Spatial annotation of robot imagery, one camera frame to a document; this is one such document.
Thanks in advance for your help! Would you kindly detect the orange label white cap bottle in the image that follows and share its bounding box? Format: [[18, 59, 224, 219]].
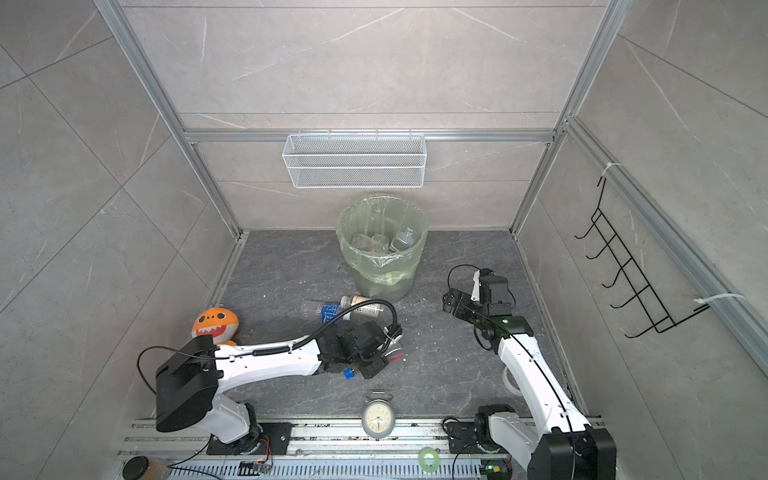
[[339, 294, 386, 319]]

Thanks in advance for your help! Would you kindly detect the crushed blue label bottle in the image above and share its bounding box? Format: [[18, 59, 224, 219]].
[[300, 299, 342, 324]]

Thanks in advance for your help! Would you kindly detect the green cap clear bottle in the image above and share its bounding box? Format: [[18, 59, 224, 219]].
[[350, 233, 390, 255]]

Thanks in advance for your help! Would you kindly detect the blue cap red bottle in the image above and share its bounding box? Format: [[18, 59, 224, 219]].
[[343, 351, 402, 380]]

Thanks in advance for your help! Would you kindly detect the green blue label bottle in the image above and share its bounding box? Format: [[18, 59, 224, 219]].
[[389, 226, 420, 253]]

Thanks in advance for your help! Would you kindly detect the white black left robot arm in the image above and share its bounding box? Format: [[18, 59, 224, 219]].
[[150, 299, 403, 455]]

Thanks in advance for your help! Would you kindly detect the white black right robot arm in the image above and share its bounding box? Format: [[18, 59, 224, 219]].
[[443, 267, 617, 479]]

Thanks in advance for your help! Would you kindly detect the green lined trash bin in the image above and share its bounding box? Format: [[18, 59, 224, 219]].
[[336, 193, 428, 303]]

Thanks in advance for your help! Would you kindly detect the round analog clock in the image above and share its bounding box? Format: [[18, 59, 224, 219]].
[[361, 391, 396, 440]]

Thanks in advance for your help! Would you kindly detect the beige masking tape roll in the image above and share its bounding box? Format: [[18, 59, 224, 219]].
[[502, 367, 522, 396]]

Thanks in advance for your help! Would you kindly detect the green tape roll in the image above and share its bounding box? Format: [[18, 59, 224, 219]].
[[418, 447, 440, 474]]

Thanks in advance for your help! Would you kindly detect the orange shark plush toy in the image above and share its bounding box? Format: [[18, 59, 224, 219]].
[[191, 307, 240, 346]]

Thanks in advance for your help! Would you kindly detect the black round disc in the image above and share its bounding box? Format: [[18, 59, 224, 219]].
[[121, 456, 151, 480]]

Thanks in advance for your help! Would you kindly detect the black wire hook rack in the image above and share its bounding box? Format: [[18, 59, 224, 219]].
[[574, 177, 710, 339]]

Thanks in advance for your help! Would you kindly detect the white wire mesh basket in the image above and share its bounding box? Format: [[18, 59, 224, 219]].
[[282, 133, 428, 189]]

